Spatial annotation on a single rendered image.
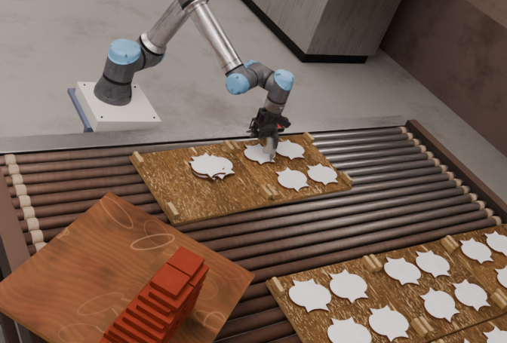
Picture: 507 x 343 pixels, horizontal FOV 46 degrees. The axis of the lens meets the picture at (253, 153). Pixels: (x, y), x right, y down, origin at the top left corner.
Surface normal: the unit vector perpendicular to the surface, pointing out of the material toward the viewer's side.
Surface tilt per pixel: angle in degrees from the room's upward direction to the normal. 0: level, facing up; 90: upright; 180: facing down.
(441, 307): 0
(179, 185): 0
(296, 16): 90
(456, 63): 90
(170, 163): 0
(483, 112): 90
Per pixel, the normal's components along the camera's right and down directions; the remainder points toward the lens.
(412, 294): 0.31, -0.77
